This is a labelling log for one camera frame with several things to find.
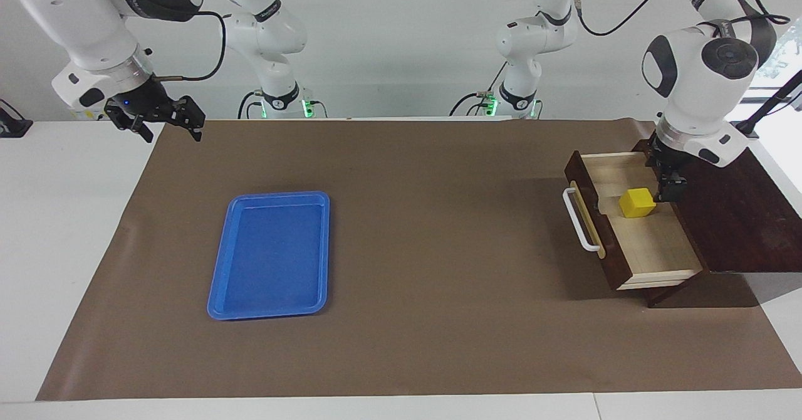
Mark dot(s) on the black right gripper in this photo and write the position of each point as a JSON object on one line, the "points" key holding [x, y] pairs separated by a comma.
{"points": [[150, 103]]}

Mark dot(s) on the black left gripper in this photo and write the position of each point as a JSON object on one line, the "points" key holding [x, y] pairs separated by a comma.
{"points": [[667, 160]]}

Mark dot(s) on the yellow cube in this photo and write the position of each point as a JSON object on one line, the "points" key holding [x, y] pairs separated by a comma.
{"points": [[638, 203]]}

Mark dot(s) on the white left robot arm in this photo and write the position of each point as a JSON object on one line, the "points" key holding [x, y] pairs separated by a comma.
{"points": [[695, 81]]}

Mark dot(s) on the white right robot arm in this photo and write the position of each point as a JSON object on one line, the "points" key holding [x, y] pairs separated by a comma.
{"points": [[81, 25]]}

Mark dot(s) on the dark wooden drawer cabinet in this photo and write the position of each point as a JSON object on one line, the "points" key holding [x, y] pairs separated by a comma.
{"points": [[739, 219]]}

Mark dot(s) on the black pole stand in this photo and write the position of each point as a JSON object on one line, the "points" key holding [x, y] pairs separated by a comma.
{"points": [[767, 103]]}

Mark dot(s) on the blue plastic tray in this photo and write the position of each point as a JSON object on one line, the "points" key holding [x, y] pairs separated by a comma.
{"points": [[269, 263]]}

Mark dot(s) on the brown table mat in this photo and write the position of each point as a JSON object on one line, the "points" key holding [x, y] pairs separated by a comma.
{"points": [[438, 282]]}

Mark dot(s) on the black table clamp bracket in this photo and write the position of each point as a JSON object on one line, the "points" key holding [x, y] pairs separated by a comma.
{"points": [[12, 125]]}

